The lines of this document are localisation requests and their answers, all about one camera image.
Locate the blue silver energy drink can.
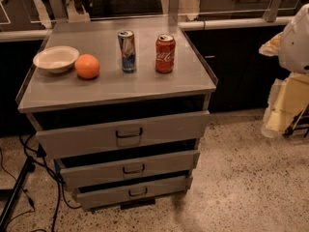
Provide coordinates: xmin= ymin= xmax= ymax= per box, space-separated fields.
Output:
xmin=118 ymin=30 xmax=136 ymax=73

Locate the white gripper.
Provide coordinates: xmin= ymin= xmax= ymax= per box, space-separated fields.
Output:
xmin=261 ymin=72 xmax=309 ymax=138

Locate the grey metal post right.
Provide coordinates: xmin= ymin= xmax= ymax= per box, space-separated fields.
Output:
xmin=263 ymin=0 xmax=282 ymax=22

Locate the black tripod leg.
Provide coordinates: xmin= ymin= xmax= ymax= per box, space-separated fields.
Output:
xmin=0 ymin=157 xmax=35 ymax=232

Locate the grey bottom drawer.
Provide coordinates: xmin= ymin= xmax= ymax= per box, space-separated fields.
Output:
xmin=76 ymin=175 xmax=193 ymax=210

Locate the yellow wheeled cart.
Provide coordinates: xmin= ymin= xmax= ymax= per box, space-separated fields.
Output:
xmin=284 ymin=105 xmax=309 ymax=136

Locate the grey metal drawer cabinet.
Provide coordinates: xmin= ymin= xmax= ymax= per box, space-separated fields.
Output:
xmin=18 ymin=16 xmax=215 ymax=196

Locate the grey middle drawer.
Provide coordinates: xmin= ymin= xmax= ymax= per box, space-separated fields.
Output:
xmin=61 ymin=150 xmax=200 ymax=189

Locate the red cola can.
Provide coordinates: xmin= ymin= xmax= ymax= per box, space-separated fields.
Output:
xmin=155 ymin=34 xmax=176 ymax=73

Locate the white bowl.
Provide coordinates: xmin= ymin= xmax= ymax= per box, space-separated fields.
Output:
xmin=33 ymin=46 xmax=79 ymax=73

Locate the grey top drawer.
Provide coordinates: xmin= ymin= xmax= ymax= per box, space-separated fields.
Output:
xmin=37 ymin=110 xmax=210 ymax=159

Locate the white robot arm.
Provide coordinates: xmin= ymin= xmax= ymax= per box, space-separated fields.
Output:
xmin=259 ymin=4 xmax=309 ymax=138

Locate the grey metal post left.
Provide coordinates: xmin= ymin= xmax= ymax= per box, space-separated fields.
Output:
xmin=49 ymin=0 xmax=68 ymax=23

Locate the white horizontal rail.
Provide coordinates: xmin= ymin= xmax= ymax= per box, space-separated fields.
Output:
xmin=0 ymin=16 xmax=294 ymax=43

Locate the orange fruit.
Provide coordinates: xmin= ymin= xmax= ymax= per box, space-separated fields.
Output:
xmin=74 ymin=54 xmax=100 ymax=79

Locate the grey metal post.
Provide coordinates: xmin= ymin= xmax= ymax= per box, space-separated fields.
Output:
xmin=168 ymin=0 xmax=180 ymax=25
xmin=49 ymin=0 xmax=68 ymax=23
xmin=263 ymin=0 xmax=282 ymax=22

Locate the grey drawer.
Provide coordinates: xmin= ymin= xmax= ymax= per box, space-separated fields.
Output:
xmin=61 ymin=150 xmax=200 ymax=189
xmin=37 ymin=110 xmax=210 ymax=159
xmin=76 ymin=175 xmax=193 ymax=210

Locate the black floor cable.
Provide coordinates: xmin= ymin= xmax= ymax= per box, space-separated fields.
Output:
xmin=0 ymin=133 xmax=81 ymax=232

